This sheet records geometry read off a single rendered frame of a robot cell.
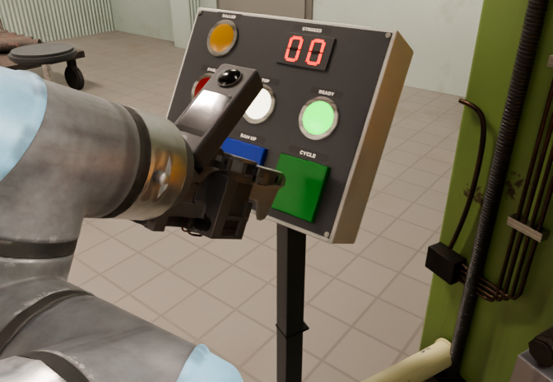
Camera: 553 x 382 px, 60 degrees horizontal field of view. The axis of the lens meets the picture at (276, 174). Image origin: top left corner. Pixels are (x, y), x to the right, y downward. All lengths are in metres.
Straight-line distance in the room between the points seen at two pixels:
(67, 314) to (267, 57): 0.50
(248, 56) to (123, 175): 0.42
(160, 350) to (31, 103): 0.16
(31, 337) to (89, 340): 0.04
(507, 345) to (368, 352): 0.97
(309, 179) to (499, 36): 0.33
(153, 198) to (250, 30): 0.42
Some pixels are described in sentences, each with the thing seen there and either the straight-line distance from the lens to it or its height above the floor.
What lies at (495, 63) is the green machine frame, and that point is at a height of 1.14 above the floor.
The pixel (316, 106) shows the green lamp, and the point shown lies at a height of 1.10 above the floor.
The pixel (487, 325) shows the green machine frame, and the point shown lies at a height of 0.73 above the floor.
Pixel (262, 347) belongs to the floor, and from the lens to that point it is 1.80.
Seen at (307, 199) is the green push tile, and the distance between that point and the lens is 0.62.
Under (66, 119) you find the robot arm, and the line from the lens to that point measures 0.32.
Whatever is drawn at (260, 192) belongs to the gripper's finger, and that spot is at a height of 1.05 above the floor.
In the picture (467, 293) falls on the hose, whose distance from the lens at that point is 0.87.
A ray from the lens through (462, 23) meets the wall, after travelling 4.51.
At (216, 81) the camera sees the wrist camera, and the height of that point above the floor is 1.18.
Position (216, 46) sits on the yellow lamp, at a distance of 0.76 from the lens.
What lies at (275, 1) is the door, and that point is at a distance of 5.39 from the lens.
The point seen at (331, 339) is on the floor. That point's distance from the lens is 1.84.
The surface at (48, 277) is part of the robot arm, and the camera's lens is 0.34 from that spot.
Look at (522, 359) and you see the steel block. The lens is 0.59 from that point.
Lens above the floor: 1.31
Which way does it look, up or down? 27 degrees down
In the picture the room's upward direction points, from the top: straight up
